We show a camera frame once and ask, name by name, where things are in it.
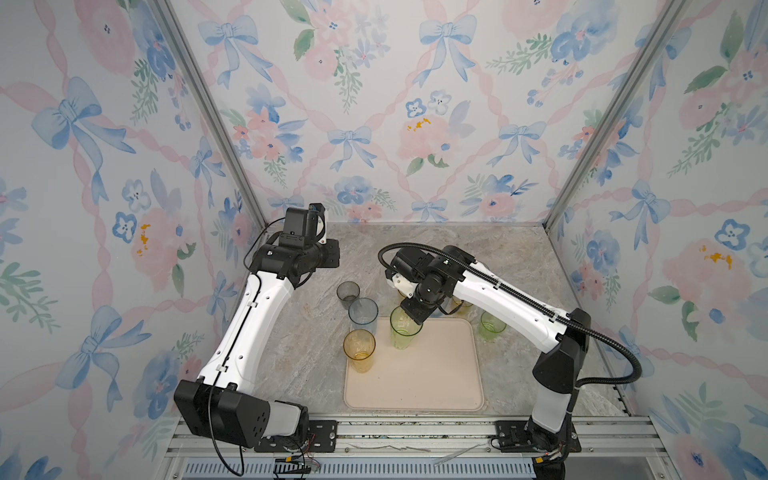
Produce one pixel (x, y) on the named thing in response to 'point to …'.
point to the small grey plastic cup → (348, 292)
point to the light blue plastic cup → (362, 314)
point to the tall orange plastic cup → (360, 346)
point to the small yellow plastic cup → (464, 309)
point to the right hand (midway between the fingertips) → (415, 309)
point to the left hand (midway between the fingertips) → (334, 247)
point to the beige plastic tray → (441, 372)
